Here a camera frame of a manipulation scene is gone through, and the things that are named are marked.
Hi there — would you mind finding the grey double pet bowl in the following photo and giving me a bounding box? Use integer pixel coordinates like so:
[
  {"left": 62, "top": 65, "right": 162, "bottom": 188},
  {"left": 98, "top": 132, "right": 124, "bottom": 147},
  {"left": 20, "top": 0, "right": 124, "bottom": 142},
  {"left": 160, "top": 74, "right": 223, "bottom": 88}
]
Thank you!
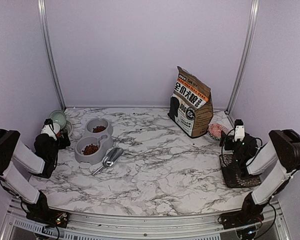
[{"left": 74, "top": 118, "right": 114, "bottom": 165}]

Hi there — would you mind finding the left aluminium frame post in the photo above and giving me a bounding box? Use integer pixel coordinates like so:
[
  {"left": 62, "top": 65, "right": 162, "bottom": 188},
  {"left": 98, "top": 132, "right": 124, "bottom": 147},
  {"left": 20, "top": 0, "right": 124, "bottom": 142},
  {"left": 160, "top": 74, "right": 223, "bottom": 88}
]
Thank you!
[{"left": 37, "top": 0, "right": 67, "bottom": 111}]

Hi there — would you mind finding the metal food scoop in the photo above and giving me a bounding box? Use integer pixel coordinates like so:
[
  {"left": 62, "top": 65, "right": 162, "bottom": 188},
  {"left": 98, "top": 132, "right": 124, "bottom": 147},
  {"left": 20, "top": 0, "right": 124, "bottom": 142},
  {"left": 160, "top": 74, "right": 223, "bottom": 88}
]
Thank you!
[{"left": 92, "top": 147, "right": 124, "bottom": 176}]

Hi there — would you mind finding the brown dog food bag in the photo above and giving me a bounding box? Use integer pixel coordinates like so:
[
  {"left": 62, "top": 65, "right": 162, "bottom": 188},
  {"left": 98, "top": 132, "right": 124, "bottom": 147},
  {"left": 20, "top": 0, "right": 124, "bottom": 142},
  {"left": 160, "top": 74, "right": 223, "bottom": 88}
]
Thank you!
[{"left": 167, "top": 66, "right": 214, "bottom": 138}]

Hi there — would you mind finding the green ceramic bowl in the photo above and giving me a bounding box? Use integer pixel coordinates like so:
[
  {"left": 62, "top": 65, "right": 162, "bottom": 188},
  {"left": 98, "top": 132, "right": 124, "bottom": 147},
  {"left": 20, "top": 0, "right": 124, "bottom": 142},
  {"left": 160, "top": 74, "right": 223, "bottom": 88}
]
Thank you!
[{"left": 49, "top": 110, "right": 67, "bottom": 129}]

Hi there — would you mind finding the front aluminium rail base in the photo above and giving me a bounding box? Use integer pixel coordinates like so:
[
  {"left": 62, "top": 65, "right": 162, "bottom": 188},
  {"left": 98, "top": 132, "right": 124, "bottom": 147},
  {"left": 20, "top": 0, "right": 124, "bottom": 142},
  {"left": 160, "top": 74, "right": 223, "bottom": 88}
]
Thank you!
[{"left": 0, "top": 199, "right": 291, "bottom": 240}]

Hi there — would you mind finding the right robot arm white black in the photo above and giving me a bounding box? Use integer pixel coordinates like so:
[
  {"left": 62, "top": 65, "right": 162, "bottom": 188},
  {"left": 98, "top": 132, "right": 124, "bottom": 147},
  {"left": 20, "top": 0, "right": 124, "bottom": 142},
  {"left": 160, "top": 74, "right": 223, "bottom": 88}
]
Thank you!
[{"left": 219, "top": 129, "right": 300, "bottom": 229}]

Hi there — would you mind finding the brown kibble in bowls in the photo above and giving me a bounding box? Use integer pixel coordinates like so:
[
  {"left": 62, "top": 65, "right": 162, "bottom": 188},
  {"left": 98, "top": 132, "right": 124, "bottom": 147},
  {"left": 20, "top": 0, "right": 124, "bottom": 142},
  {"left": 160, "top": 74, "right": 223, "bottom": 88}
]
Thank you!
[{"left": 82, "top": 125, "right": 106, "bottom": 155}]

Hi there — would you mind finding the aluminium frame post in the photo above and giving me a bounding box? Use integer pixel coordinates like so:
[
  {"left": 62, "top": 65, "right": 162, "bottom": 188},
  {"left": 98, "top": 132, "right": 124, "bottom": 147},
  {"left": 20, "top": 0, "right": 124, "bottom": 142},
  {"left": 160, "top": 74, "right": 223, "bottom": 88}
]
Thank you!
[
  {"left": 37, "top": 0, "right": 67, "bottom": 111},
  {"left": 225, "top": 0, "right": 260, "bottom": 115}
]

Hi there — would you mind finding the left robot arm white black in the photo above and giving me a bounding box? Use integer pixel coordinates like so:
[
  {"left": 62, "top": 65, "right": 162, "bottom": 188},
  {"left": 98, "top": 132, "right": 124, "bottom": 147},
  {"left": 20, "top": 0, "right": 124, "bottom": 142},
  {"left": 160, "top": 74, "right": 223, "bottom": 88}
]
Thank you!
[{"left": 0, "top": 129, "right": 70, "bottom": 228}]

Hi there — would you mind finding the right aluminium frame post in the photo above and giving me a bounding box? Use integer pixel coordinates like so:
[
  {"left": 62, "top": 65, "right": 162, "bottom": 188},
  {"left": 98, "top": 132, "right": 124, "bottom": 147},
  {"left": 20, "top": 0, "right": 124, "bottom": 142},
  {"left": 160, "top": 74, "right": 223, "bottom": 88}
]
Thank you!
[{"left": 225, "top": 0, "right": 260, "bottom": 115}]

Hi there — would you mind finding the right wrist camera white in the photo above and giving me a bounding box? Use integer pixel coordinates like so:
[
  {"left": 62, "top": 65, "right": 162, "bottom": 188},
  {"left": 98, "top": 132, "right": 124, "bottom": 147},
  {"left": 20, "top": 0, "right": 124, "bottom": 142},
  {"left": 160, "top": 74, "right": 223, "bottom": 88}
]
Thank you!
[{"left": 234, "top": 119, "right": 245, "bottom": 142}]

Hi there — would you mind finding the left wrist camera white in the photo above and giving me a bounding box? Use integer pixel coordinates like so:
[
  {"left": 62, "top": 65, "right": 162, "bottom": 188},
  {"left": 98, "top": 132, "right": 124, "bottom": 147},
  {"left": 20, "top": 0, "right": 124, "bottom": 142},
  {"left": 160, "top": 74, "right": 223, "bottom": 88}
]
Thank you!
[{"left": 41, "top": 118, "right": 56, "bottom": 137}]

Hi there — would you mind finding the black floral square plate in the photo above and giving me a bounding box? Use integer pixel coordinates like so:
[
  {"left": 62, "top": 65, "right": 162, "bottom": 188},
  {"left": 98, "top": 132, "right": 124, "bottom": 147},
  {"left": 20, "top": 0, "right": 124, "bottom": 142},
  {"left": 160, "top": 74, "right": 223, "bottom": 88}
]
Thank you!
[{"left": 219, "top": 154, "right": 262, "bottom": 189}]

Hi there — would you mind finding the white orange bowl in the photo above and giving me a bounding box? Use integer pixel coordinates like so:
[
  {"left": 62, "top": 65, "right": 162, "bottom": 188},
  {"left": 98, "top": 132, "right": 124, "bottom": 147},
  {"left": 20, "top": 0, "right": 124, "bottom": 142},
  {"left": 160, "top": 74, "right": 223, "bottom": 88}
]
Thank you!
[{"left": 52, "top": 122, "right": 61, "bottom": 135}]

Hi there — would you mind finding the red patterned small bowl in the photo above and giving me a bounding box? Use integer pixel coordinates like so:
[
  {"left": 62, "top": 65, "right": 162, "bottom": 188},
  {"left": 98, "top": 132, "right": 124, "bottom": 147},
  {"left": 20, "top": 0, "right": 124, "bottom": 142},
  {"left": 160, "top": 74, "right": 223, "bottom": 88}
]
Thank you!
[{"left": 208, "top": 123, "right": 229, "bottom": 141}]

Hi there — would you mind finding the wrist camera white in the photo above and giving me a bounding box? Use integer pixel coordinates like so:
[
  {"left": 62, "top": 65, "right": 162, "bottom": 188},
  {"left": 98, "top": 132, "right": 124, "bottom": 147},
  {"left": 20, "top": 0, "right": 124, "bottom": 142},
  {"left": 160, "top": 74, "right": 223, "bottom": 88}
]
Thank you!
[
  {"left": 234, "top": 119, "right": 245, "bottom": 142},
  {"left": 41, "top": 118, "right": 56, "bottom": 137}
]

